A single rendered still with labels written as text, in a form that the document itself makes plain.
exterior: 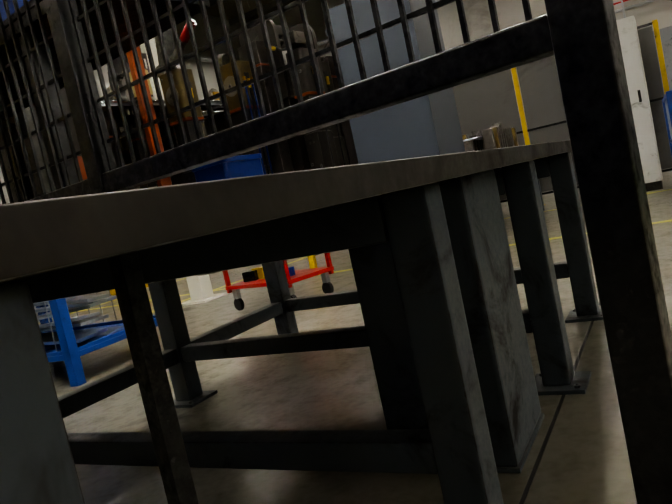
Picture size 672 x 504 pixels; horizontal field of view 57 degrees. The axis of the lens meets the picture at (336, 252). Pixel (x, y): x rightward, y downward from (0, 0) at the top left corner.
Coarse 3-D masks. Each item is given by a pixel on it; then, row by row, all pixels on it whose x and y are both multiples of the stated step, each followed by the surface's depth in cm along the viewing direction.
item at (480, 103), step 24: (648, 24) 767; (648, 48) 773; (504, 72) 857; (528, 72) 842; (552, 72) 829; (648, 72) 777; (456, 96) 893; (480, 96) 877; (504, 96) 862; (528, 96) 848; (552, 96) 834; (480, 120) 883; (504, 120) 868; (528, 120) 853; (552, 120) 839; (528, 144) 856; (552, 192) 853
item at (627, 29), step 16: (624, 16) 730; (624, 32) 711; (624, 48) 714; (624, 64) 717; (640, 64) 709; (640, 80) 712; (640, 96) 713; (640, 112) 718; (640, 128) 720; (640, 144) 723; (656, 144) 731; (656, 160) 718; (656, 176) 721
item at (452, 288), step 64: (512, 192) 176; (576, 192) 243; (192, 256) 122; (256, 256) 115; (448, 256) 103; (576, 256) 244; (0, 320) 35; (256, 320) 294; (448, 320) 100; (576, 320) 245; (0, 384) 35; (128, 384) 224; (192, 384) 250; (448, 384) 102; (576, 384) 175; (0, 448) 34; (64, 448) 38; (128, 448) 142; (192, 448) 133; (256, 448) 125; (320, 448) 117; (384, 448) 111; (448, 448) 104
